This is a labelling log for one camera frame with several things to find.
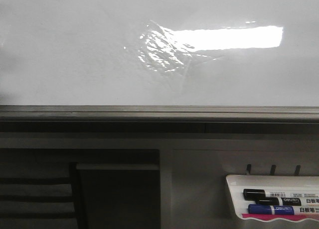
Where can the large white whiteboard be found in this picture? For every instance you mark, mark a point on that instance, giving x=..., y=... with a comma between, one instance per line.
x=159, y=52

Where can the blue capped whiteboard marker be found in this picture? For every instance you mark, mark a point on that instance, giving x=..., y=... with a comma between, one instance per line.
x=283, y=210

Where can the left black tray hook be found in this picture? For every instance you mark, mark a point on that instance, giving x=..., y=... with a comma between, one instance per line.
x=248, y=169

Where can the black tray hook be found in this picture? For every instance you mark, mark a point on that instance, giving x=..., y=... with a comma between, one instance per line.
x=248, y=169
x=297, y=170
x=273, y=169

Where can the black capped marker top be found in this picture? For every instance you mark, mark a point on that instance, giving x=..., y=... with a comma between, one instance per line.
x=252, y=194

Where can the black capped marker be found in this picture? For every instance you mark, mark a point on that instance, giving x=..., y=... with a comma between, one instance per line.
x=277, y=201
x=252, y=194

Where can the middle black tray hook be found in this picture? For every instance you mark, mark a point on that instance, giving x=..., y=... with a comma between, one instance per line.
x=273, y=169

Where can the white plastic marker tray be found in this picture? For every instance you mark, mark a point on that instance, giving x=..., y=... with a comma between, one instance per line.
x=289, y=185

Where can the black capped marker middle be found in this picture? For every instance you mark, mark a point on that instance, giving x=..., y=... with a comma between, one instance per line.
x=277, y=201

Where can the right black tray hook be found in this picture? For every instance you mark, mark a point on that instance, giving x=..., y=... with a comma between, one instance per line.
x=297, y=170

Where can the grey aluminium whiteboard frame rail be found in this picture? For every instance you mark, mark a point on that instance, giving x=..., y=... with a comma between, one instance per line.
x=159, y=113

